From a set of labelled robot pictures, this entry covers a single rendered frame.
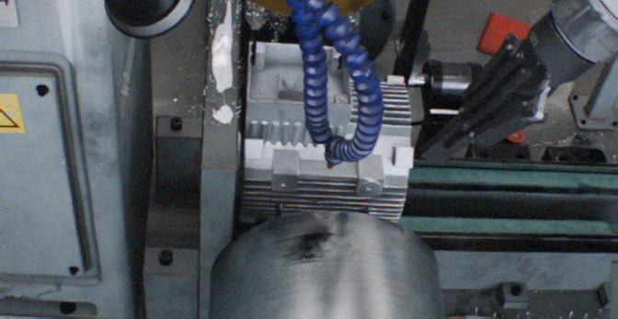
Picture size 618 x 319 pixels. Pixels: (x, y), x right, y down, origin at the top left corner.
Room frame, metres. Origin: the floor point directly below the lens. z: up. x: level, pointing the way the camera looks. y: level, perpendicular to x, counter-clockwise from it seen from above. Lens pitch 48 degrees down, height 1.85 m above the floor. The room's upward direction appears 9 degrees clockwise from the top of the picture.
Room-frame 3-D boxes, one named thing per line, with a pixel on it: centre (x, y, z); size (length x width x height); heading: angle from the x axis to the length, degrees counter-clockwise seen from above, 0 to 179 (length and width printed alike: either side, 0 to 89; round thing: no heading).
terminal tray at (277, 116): (0.75, 0.02, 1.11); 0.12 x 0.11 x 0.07; 98
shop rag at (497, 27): (1.30, -0.37, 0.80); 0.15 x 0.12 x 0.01; 75
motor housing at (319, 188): (0.76, -0.02, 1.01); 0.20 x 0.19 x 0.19; 98
